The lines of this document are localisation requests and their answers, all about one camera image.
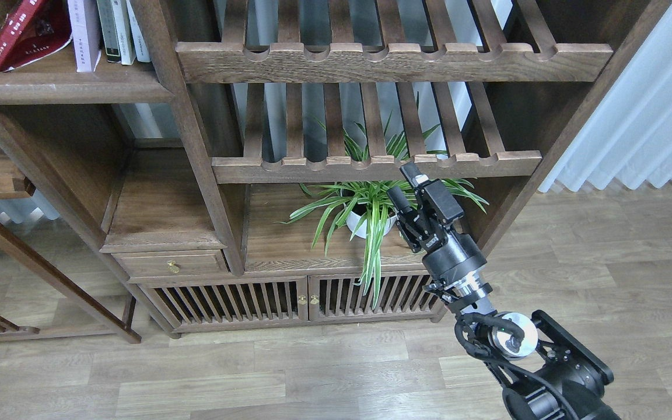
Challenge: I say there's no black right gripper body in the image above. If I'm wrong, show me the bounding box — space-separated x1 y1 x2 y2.
397 179 487 292

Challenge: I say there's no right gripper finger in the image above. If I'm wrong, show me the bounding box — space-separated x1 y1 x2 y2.
400 162 429 188
387 186 413 217

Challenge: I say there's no white lavender paperback book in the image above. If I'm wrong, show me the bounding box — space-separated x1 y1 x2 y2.
67 0 102 72

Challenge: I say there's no red textbook with photos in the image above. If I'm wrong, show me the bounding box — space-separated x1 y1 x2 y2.
0 1 72 72

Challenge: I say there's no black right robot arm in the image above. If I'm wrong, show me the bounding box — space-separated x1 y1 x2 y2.
388 162 618 419

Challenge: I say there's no green spider plant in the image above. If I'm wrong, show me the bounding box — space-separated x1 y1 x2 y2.
278 93 489 309

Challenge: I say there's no white plant pot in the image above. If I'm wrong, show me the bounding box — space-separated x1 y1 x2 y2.
346 211 398 241

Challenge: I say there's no dark wooden bookshelf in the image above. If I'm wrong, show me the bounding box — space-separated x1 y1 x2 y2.
0 1 670 338

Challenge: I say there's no brass drawer knob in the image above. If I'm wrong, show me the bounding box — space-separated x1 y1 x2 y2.
166 260 181 274

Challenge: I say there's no white pleated curtain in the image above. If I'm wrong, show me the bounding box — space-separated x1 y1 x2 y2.
538 5 672 193

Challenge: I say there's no white upright book right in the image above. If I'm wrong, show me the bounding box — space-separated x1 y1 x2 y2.
127 1 152 63

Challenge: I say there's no white upright book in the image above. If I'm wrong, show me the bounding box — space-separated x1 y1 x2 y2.
110 1 136 66
127 1 152 63

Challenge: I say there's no grey upright book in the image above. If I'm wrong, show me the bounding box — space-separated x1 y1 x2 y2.
97 0 122 64

